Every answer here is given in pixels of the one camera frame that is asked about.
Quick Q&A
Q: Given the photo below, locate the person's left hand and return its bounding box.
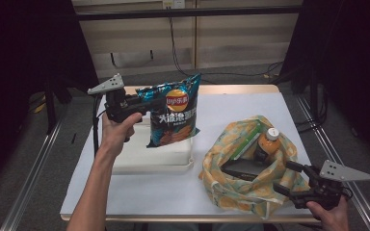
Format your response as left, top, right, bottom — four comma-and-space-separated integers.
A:
100, 111, 144, 155

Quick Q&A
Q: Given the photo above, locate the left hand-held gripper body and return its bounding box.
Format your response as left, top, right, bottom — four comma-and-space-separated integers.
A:
87, 72, 148, 124

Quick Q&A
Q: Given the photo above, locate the metal floor rail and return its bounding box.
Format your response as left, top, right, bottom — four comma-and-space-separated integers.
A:
0, 118, 64, 231
293, 94, 370, 231

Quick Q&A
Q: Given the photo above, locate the green box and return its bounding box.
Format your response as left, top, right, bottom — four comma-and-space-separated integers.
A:
227, 118, 264, 162

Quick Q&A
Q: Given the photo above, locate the person's right hand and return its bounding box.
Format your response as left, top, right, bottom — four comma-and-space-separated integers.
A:
305, 195, 351, 231

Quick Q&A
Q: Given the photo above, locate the black horizontal bar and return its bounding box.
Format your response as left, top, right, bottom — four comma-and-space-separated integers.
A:
76, 5, 303, 22

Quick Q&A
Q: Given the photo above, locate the orange drink bottle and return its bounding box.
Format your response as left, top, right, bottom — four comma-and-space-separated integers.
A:
252, 127, 282, 167

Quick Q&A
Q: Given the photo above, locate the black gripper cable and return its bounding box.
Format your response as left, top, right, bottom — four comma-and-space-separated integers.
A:
91, 92, 109, 158

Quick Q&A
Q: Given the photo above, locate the blue chips bag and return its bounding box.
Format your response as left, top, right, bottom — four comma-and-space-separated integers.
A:
135, 72, 202, 148

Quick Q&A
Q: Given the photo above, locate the black metal stand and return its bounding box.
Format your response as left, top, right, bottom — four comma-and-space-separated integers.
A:
42, 76, 104, 134

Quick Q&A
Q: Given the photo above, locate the white table cover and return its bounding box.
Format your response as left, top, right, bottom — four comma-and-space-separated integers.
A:
60, 92, 327, 217

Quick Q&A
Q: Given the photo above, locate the white plastic tray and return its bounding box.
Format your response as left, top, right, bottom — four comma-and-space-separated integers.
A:
112, 112, 196, 176

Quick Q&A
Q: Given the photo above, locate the black wall cable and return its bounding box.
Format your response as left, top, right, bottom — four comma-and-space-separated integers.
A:
168, 17, 285, 85

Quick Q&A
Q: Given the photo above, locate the fruit print fabric bag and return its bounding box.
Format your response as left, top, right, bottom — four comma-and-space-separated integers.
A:
198, 115, 312, 220

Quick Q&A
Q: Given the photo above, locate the white wall socket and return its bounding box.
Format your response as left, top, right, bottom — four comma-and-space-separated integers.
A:
162, 0, 186, 10

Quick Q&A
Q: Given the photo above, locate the black box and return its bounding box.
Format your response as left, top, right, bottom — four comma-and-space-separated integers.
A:
220, 157, 271, 181

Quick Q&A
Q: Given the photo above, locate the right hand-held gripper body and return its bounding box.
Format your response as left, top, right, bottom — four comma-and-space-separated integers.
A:
290, 159, 370, 211

